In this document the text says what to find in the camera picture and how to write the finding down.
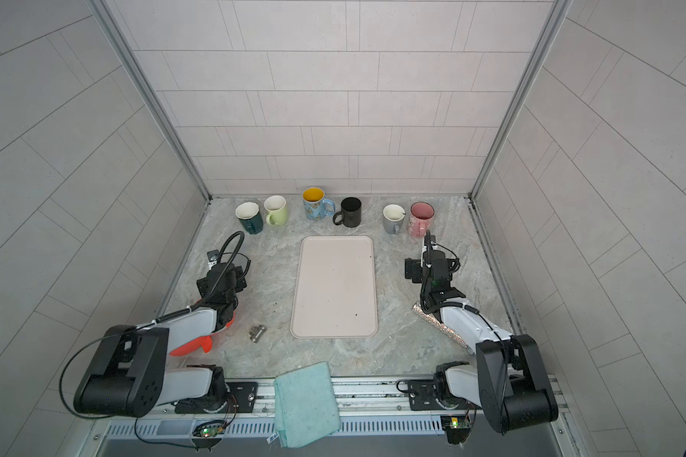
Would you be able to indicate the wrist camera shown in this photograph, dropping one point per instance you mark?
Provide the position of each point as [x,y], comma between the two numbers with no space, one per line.
[213,257]
[428,247]

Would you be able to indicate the pink mug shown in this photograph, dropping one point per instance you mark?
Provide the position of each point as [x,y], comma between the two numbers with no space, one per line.
[421,218]

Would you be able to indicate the left circuit board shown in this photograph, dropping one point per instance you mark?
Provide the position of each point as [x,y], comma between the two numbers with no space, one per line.
[210,430]

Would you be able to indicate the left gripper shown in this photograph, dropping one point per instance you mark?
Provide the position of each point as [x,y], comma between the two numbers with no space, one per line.
[239,279]

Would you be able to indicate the black mug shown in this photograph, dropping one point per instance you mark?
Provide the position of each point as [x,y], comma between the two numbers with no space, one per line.
[349,214]

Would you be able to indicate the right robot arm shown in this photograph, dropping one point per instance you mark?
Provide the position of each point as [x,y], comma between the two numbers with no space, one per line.
[509,381]

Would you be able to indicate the aluminium rail frame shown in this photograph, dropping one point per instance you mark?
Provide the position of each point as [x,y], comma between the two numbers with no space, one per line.
[376,420]

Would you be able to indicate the light green mug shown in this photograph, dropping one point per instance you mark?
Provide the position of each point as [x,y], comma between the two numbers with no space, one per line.
[276,210]

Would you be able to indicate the blue butterfly mug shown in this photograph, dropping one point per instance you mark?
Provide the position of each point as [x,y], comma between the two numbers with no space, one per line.
[316,205]

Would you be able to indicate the grey mug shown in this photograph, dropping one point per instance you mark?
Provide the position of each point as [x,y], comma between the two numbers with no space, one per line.
[393,218]

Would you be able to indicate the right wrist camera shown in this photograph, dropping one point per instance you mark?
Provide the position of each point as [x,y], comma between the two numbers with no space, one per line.
[428,247]

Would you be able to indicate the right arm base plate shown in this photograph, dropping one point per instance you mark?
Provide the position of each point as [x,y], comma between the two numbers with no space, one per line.
[422,397]

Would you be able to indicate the metal pipe fitting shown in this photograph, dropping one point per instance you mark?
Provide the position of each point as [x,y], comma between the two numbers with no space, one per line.
[256,332]

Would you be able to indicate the right circuit board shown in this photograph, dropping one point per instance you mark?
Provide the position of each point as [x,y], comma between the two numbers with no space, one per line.
[457,429]

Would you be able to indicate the glitter tube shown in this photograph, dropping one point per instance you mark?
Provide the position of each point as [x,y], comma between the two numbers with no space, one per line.
[429,318]

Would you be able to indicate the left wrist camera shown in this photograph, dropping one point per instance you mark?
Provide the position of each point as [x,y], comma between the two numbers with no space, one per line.
[213,257]

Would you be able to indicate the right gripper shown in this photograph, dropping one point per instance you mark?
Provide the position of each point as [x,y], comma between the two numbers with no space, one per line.
[416,265]

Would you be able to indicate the teal cloth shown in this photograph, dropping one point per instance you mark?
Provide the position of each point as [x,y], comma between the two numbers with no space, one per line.
[305,408]

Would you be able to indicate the circuit board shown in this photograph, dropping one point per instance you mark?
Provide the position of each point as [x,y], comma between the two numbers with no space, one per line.
[210,430]
[457,429]

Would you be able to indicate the dark green mug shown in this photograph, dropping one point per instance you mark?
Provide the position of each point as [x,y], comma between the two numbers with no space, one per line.
[249,216]

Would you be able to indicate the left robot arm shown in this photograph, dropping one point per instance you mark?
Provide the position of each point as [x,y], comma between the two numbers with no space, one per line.
[128,375]

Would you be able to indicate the beige tray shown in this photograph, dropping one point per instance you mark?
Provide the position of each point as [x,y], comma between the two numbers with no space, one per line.
[335,294]

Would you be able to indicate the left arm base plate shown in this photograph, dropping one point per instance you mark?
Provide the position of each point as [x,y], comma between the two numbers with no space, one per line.
[239,397]

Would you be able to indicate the red shark toy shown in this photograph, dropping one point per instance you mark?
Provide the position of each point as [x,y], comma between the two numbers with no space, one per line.
[204,343]

